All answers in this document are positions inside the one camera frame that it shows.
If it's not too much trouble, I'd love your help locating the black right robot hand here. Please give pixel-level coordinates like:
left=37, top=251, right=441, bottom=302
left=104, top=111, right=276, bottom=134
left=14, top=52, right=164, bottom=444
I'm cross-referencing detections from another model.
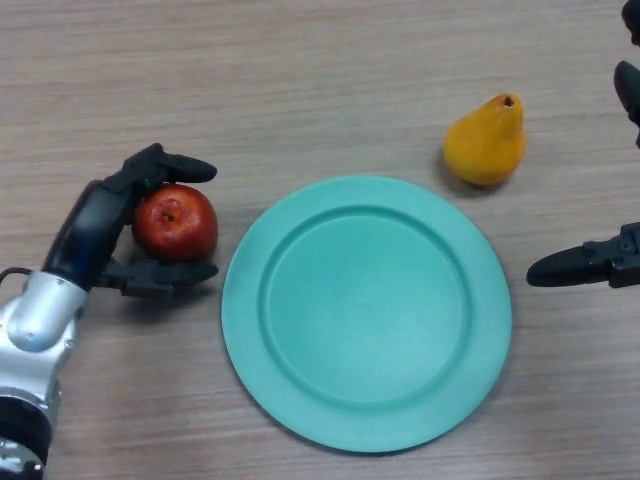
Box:
left=526, top=0, right=640, bottom=290

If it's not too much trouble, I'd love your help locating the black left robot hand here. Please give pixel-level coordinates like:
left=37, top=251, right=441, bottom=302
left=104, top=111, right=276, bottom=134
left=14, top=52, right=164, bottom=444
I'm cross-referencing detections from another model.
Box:
left=41, top=142, right=220, bottom=300

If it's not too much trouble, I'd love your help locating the yellow pear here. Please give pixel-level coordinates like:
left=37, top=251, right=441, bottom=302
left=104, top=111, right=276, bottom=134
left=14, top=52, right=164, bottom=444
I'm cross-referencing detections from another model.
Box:
left=442, top=92, right=528, bottom=187

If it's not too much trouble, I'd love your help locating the red apple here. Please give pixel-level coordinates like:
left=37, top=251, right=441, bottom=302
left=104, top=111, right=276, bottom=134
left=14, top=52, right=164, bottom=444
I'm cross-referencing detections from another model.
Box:
left=132, top=183, right=219, bottom=264

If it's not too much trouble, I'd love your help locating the green round plate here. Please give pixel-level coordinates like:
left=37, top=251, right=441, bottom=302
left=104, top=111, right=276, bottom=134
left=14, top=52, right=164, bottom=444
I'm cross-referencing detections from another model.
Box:
left=221, top=173, right=513, bottom=455

